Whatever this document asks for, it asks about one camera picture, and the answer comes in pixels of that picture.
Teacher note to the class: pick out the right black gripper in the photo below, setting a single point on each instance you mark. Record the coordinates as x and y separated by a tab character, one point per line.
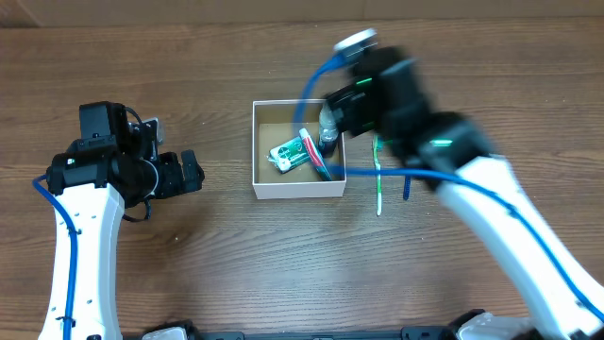
353	121

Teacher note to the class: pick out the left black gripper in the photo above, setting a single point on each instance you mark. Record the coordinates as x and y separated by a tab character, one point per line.
175	182

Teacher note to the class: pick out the clear pump sanitizer bottle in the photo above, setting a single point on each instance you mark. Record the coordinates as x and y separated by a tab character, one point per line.
328	132

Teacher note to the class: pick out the green white toothbrush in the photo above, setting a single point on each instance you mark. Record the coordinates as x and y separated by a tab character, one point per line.
376	146

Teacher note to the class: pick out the white green toothpaste tube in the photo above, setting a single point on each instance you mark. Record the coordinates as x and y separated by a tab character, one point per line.
315	156

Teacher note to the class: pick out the green soap bar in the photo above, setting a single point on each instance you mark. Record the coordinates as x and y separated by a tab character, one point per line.
287	156

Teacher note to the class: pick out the blue disposable razor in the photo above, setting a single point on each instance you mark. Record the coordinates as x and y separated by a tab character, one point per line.
407	188

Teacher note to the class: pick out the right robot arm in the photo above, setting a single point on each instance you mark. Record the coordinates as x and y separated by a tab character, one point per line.
459	164

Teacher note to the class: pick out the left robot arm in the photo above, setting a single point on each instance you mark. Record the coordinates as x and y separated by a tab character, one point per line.
114	165

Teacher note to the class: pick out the white cardboard box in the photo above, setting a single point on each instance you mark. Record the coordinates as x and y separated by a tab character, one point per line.
275	122

